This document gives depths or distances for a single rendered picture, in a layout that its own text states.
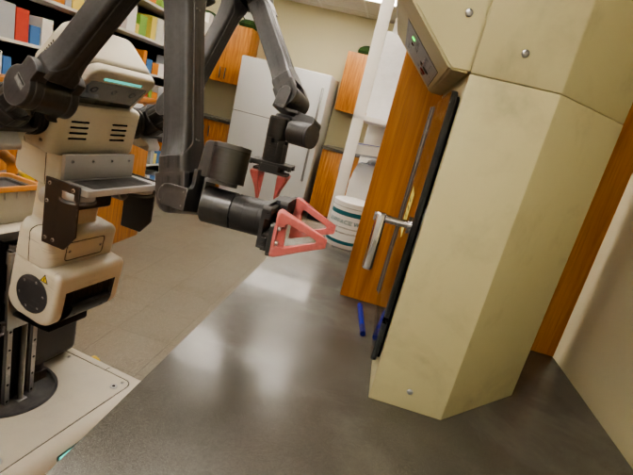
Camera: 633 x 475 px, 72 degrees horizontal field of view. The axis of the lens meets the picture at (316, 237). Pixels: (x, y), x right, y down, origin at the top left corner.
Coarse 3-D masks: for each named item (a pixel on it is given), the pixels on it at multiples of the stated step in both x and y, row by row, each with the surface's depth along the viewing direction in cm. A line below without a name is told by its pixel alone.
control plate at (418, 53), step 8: (408, 24) 64; (408, 32) 69; (408, 40) 73; (416, 40) 65; (408, 48) 79; (416, 48) 69; (424, 48) 63; (416, 56) 74; (424, 56) 66; (416, 64) 79; (432, 64) 63; (424, 72) 75; (432, 72) 67
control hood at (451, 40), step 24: (408, 0) 55; (432, 0) 52; (456, 0) 52; (480, 0) 52; (432, 24) 53; (456, 24) 53; (480, 24) 52; (432, 48) 57; (456, 48) 53; (456, 72) 55
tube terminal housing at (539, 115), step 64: (512, 0) 51; (576, 0) 50; (512, 64) 52; (576, 64) 52; (512, 128) 54; (576, 128) 57; (448, 192) 57; (512, 192) 56; (576, 192) 63; (448, 256) 59; (512, 256) 60; (448, 320) 61; (512, 320) 66; (384, 384) 65; (448, 384) 63; (512, 384) 75
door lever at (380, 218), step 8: (376, 216) 64; (384, 216) 64; (392, 216) 64; (376, 224) 64; (400, 224) 64; (408, 224) 63; (376, 232) 64; (368, 240) 65; (376, 240) 65; (368, 248) 65; (376, 248) 65; (368, 256) 66; (368, 264) 66
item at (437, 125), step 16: (448, 96) 58; (432, 112) 81; (448, 112) 56; (432, 128) 70; (432, 144) 62; (432, 160) 57; (416, 176) 76; (432, 176) 58; (416, 192) 66; (416, 208) 59; (416, 224) 60; (400, 240) 71; (400, 256) 63; (384, 272) 90; (400, 272) 61; (384, 288) 77; (384, 304) 67; (384, 320) 63
